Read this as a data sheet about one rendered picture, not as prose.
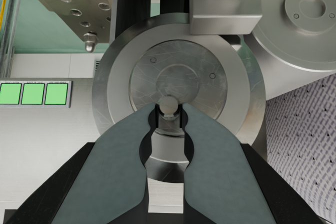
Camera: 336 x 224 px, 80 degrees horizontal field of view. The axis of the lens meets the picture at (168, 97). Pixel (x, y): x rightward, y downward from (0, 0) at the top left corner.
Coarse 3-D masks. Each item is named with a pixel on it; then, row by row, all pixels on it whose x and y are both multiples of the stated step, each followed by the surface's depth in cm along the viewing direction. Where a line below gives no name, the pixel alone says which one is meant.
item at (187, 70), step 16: (160, 48) 16; (176, 48) 16; (192, 48) 16; (144, 64) 16; (160, 64) 16; (176, 64) 16; (192, 64) 15; (208, 64) 15; (144, 80) 15; (160, 80) 16; (176, 80) 15; (192, 80) 16; (208, 80) 15; (224, 80) 15; (144, 96) 15; (160, 96) 15; (176, 96) 15; (192, 96) 15; (208, 96) 15; (224, 96) 15; (208, 112) 15; (160, 128) 15; (176, 128) 15
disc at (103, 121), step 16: (160, 16) 18; (176, 16) 18; (128, 32) 18; (112, 48) 18; (240, 48) 18; (112, 64) 18; (256, 64) 17; (96, 80) 18; (256, 80) 17; (96, 96) 17; (256, 96) 17; (96, 112) 17; (256, 112) 17; (240, 128) 16; (256, 128) 16; (160, 176) 16; (176, 176) 16
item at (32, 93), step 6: (24, 84) 51; (30, 84) 51; (36, 84) 51; (42, 84) 51; (24, 90) 51; (30, 90) 51; (36, 90) 51; (42, 90) 51; (24, 96) 51; (30, 96) 51; (36, 96) 51; (24, 102) 50; (30, 102) 50; (36, 102) 50
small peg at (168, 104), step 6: (162, 96) 12; (168, 96) 12; (174, 96) 12; (162, 102) 12; (168, 102) 12; (174, 102) 12; (162, 108) 12; (168, 108) 12; (174, 108) 12; (162, 114) 12; (168, 114) 12; (174, 114) 12; (168, 120) 14
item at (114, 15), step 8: (112, 0) 20; (120, 0) 21; (128, 0) 24; (136, 0) 29; (144, 0) 37; (112, 8) 19; (120, 8) 21; (128, 8) 24; (136, 8) 29; (144, 8) 37; (112, 16) 19; (120, 16) 21; (128, 16) 24; (136, 16) 29; (144, 16) 37; (112, 24) 19; (120, 24) 21; (128, 24) 24; (112, 32) 19; (120, 32) 21; (112, 40) 19
